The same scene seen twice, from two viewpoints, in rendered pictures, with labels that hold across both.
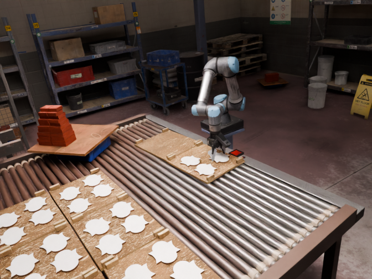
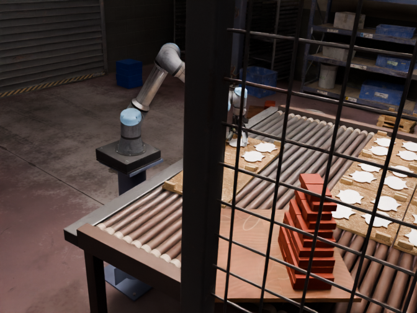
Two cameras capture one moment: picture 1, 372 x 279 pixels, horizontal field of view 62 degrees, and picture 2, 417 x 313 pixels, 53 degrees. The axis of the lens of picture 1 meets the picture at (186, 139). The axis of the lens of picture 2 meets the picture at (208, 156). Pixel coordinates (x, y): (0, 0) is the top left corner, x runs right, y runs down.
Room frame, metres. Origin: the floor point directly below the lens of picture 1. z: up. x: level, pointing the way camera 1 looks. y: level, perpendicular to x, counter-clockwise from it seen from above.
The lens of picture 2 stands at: (2.97, 1.88, 1.98)
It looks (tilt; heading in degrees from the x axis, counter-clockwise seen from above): 26 degrees down; 246
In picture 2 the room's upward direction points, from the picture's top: 3 degrees clockwise
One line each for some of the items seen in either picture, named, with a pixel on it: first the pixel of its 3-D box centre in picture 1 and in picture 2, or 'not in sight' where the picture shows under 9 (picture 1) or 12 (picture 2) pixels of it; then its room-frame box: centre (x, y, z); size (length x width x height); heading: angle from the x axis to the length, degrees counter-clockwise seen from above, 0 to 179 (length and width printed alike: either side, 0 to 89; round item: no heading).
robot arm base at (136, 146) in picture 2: (221, 115); (131, 141); (2.50, -0.33, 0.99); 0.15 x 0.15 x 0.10
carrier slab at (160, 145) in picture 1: (168, 144); (211, 179); (2.18, 0.14, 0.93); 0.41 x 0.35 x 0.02; 39
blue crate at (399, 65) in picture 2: not in sight; (397, 61); (-1.92, -2.63, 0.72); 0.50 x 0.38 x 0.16; 112
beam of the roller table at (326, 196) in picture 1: (218, 150); (205, 154); (2.07, -0.23, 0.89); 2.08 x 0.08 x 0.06; 35
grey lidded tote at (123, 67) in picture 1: (122, 65); not in sight; (6.42, 1.12, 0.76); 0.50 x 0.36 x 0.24; 125
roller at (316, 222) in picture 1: (195, 160); (236, 162); (1.94, -0.05, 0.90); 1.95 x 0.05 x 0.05; 35
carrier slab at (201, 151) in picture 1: (204, 161); (245, 151); (1.85, -0.11, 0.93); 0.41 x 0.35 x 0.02; 38
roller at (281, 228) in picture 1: (179, 168); (259, 169); (1.85, 0.07, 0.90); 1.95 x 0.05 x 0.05; 35
